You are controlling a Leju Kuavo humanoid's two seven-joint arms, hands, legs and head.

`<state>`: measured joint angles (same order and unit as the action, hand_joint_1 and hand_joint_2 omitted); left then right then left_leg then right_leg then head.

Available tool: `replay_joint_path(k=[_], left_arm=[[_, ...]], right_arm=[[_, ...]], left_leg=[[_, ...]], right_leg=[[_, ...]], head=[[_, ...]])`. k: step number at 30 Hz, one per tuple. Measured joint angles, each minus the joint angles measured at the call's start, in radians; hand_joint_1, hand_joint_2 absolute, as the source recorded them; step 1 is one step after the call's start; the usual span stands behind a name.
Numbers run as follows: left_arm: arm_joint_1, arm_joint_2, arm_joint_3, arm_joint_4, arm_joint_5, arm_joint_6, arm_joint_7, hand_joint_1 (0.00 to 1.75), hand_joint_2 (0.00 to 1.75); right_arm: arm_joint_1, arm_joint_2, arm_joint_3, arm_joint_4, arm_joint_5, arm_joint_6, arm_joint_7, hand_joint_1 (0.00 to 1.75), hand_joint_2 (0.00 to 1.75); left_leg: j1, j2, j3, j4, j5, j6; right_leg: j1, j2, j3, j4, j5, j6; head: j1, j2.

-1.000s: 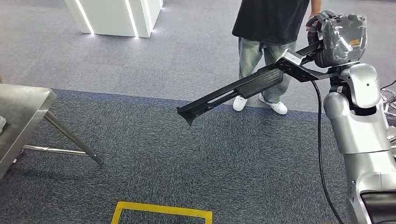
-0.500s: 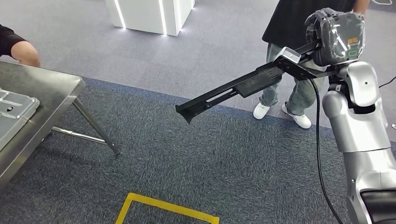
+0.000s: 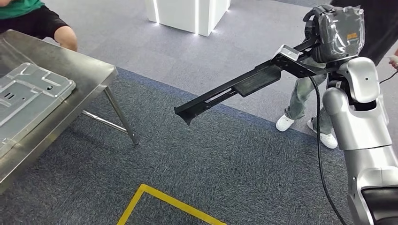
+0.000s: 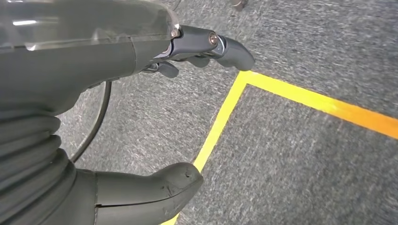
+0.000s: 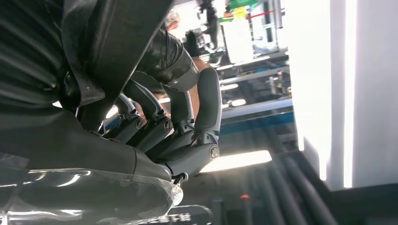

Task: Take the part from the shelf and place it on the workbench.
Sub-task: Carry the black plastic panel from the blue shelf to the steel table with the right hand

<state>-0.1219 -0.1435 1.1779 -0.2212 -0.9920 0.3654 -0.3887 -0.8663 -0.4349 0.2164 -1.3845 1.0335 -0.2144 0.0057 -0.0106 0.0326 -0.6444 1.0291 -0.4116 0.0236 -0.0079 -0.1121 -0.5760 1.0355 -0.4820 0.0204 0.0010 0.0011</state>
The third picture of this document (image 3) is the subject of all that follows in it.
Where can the stamped grey metal plate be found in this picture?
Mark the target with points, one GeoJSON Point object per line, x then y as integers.
{"type": "Point", "coordinates": [28, 99]}

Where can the stainless steel workbench table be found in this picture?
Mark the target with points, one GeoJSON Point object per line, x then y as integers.
{"type": "Point", "coordinates": [87, 71]}

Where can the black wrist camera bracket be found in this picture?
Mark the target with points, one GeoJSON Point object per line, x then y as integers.
{"type": "Point", "coordinates": [298, 68]}

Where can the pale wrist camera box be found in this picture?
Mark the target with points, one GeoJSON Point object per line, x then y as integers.
{"type": "Point", "coordinates": [286, 52]}

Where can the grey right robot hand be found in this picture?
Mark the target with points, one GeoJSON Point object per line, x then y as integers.
{"type": "Point", "coordinates": [340, 34]}

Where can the person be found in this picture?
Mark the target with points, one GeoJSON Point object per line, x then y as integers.
{"type": "Point", "coordinates": [34, 21]}
{"type": "Point", "coordinates": [298, 96]}

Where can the white lit pillar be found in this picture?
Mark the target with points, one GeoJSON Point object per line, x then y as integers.
{"type": "Point", "coordinates": [186, 14]}

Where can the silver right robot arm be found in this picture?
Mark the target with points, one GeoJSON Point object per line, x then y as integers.
{"type": "Point", "coordinates": [360, 127]}

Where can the long black plastic part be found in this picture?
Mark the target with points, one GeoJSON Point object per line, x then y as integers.
{"type": "Point", "coordinates": [258, 79]}

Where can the person's hand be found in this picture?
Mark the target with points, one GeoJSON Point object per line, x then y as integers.
{"type": "Point", "coordinates": [395, 63]}

